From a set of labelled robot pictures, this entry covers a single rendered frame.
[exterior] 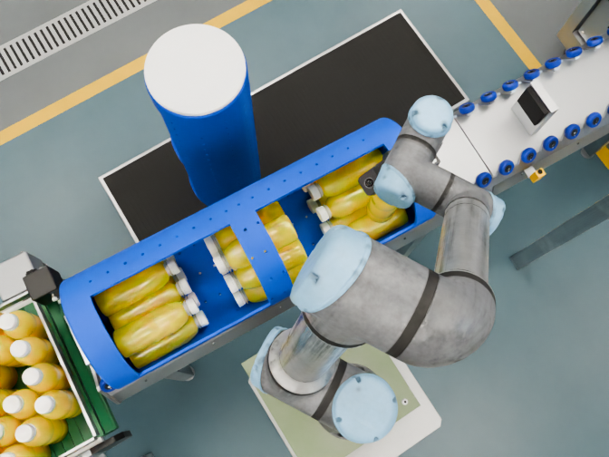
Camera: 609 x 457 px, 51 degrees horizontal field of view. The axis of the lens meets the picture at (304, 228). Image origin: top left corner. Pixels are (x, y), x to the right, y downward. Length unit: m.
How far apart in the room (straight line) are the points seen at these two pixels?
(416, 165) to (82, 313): 0.78
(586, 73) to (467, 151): 0.45
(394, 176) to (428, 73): 1.80
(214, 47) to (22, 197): 1.39
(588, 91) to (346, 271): 1.46
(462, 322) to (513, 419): 2.01
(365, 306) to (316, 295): 0.06
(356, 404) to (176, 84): 1.04
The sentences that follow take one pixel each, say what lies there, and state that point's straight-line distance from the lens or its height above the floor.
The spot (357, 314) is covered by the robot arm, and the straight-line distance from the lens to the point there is 0.74.
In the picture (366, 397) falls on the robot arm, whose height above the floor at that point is 1.49.
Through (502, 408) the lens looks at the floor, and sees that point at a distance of 2.75.
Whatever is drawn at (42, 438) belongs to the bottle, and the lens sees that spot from 1.66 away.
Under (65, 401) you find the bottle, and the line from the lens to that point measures 1.65.
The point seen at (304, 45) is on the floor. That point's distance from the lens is 3.04.
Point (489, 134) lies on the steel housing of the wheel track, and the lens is 1.92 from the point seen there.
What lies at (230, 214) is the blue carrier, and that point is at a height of 1.22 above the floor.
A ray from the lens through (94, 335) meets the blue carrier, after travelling 1.45.
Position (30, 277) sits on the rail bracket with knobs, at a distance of 1.77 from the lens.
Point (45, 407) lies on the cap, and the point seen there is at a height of 1.10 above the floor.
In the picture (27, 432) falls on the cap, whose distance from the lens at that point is 1.62.
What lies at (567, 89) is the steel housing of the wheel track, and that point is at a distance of 2.07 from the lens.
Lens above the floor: 2.61
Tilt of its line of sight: 75 degrees down
